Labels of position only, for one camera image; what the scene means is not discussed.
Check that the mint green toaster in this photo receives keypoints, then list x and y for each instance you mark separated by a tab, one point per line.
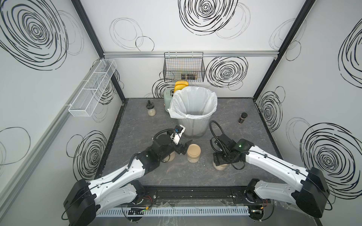
167	96

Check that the left rice jar tan lid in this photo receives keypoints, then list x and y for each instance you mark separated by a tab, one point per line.
169	158

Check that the aluminium wall rail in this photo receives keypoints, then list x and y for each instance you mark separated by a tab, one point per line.
170	54

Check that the small bottle black pump top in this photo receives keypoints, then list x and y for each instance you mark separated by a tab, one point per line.
151	108

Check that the white mesh wall shelf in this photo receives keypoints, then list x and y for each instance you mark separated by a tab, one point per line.
96	90

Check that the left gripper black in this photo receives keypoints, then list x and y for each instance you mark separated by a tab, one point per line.
179	147

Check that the rice jar tan lid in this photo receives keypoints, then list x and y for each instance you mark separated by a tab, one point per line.
169	158
193	153

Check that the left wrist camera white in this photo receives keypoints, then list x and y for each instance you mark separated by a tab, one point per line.
178	132

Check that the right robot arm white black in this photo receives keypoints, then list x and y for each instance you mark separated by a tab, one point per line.
307	189

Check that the small dark spice bottle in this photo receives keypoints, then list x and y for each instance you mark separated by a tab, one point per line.
242	118

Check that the yellow toast slice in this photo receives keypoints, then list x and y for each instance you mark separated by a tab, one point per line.
184	83
179	87

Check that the dark bottle in basket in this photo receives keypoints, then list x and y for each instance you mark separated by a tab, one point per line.
189	77

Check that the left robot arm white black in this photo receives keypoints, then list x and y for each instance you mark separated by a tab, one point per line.
88	199

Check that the white plastic bin liner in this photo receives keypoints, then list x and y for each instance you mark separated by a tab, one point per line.
193	102

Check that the metal mesh trash bin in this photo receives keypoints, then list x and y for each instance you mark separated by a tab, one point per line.
195	125

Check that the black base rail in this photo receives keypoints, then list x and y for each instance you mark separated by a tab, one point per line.
150	195

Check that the black wire wall basket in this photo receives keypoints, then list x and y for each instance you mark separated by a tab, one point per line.
174	67

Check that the white slotted cable duct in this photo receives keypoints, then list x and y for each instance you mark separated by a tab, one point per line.
177	211

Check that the middle rice jar tan lid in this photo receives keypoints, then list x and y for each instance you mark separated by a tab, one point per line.
193	153

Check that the glass rice jar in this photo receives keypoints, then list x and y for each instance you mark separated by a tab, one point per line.
220	167

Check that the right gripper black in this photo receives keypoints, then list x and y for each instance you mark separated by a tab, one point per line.
218	159

